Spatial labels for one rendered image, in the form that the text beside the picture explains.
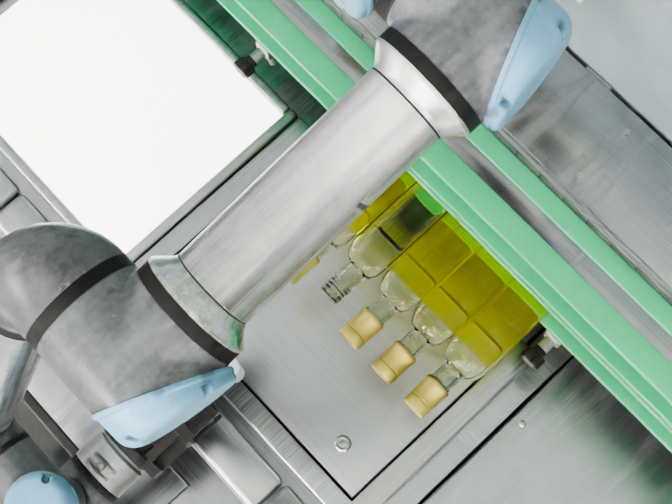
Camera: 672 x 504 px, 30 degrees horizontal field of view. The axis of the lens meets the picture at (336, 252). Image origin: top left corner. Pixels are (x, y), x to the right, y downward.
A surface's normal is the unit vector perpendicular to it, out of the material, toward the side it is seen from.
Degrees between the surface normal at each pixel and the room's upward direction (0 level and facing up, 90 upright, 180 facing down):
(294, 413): 90
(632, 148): 90
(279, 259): 81
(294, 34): 90
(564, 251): 90
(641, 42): 0
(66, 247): 114
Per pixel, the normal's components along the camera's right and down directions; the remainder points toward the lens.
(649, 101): -0.73, 0.67
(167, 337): 0.00, 0.08
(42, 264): -0.25, -0.40
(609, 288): -0.04, -0.25
